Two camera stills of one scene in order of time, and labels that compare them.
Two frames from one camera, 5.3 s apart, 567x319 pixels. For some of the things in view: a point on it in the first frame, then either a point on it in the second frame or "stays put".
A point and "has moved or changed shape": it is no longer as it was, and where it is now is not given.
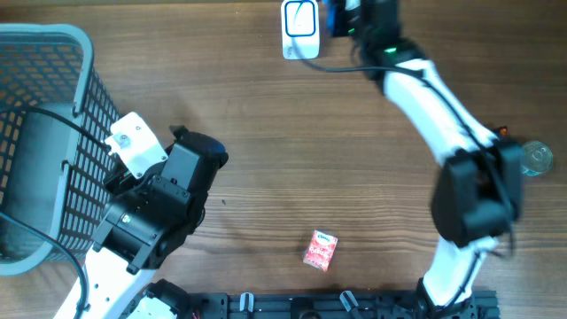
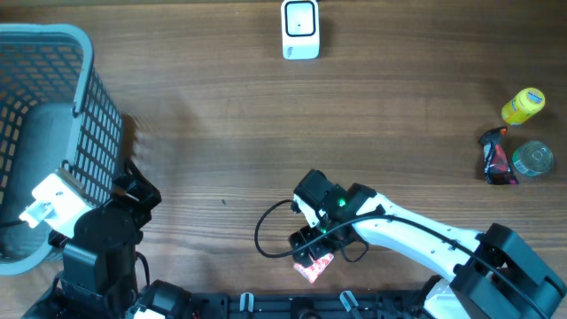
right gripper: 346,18 -> 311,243
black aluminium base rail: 332,304 stays put
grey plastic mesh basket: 53,174 stays put
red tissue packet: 320,250 has moved or changed shape
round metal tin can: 537,159 stays put
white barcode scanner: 300,29 stays put
